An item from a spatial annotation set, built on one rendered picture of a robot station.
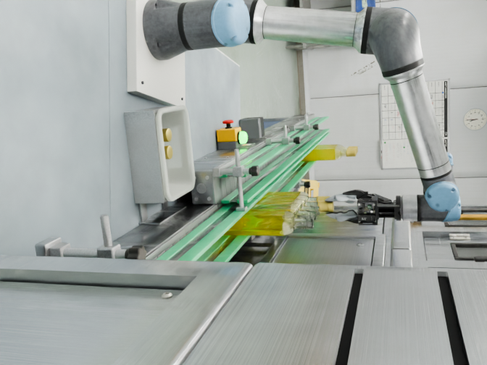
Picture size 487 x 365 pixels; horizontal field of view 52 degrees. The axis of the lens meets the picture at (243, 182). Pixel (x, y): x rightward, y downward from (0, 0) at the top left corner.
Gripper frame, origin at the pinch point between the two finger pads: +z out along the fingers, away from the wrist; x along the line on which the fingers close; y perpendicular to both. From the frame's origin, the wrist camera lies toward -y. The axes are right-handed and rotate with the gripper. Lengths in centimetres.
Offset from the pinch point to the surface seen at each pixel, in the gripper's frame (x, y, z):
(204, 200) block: -7.5, 21.0, 31.2
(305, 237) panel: 12.5, -8.0, 9.5
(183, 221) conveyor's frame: -6.1, 37.2, 30.6
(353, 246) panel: 12.4, -0.2, -6.2
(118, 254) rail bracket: -15, 85, 19
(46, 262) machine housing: -22, 106, 13
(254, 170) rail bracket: -15.4, 21.3, 16.4
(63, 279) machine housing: -21, 108, 10
